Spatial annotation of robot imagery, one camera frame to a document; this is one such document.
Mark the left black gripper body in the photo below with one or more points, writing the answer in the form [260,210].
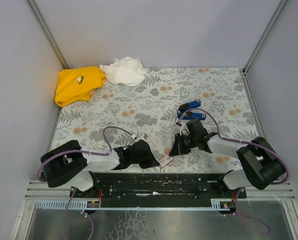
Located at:
[141,153]

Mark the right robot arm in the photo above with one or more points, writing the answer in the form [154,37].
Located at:
[260,164]

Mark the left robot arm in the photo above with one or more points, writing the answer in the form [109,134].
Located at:
[70,165]

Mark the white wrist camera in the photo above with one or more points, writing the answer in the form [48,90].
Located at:
[184,131]
[142,137]

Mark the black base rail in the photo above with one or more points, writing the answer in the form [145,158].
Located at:
[159,187]

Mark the red white staple box sleeve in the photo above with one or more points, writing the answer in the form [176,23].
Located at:
[164,161]

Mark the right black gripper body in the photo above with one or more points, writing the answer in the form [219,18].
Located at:
[184,143]

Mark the blue stapler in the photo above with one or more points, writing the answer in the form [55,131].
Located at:
[188,108]

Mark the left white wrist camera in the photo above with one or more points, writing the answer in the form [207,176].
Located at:
[142,137]

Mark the white slotted cable duct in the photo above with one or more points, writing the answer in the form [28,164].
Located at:
[199,205]

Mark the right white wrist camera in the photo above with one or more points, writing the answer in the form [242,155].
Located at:
[184,131]

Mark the floral patterned table mat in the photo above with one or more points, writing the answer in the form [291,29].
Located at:
[116,111]

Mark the yellow t-shirt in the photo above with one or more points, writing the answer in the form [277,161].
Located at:
[77,84]

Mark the white crumpled cloth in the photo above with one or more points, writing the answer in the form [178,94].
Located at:
[127,71]

